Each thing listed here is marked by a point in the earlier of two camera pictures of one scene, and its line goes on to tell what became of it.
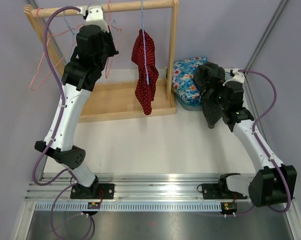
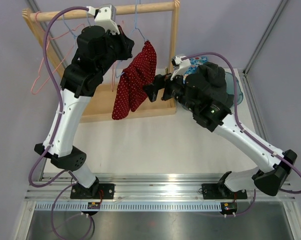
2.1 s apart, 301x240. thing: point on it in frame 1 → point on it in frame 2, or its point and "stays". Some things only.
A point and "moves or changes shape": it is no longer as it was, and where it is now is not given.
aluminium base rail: (134, 187) stays
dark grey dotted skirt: (207, 75) stays
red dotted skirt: (144, 93) moves or changes shape
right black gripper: (224, 87) → (159, 82)
